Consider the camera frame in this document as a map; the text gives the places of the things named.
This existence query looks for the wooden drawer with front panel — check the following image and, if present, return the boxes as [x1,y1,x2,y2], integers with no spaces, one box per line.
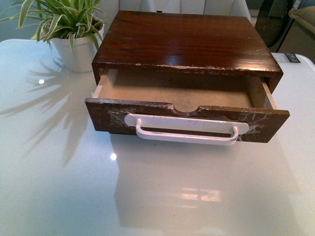
[85,69,289,143]

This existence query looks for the white drawer handle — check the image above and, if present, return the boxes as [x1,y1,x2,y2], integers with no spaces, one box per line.
[124,114,249,146]

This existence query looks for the dark wooden drawer cabinet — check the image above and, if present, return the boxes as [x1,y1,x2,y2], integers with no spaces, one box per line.
[92,11,283,91]

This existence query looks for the white plant pot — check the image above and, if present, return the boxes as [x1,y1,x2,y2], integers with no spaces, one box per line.
[42,14,104,73]

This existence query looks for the beige armchair left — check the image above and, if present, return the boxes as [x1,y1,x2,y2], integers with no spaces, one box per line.
[119,0,180,13]

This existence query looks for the beige armchair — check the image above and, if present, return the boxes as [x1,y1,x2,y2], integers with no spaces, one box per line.
[119,0,180,13]
[180,0,252,23]

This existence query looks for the beige armchair right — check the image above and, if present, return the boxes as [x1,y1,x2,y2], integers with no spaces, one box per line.
[180,0,252,23]

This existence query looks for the green spider plant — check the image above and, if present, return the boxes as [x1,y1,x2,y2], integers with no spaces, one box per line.
[0,0,105,52]

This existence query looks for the black round chair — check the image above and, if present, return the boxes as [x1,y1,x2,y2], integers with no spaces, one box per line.
[254,0,294,48]

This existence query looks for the beige cushion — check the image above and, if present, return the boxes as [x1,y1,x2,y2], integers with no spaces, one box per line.
[288,6,315,33]

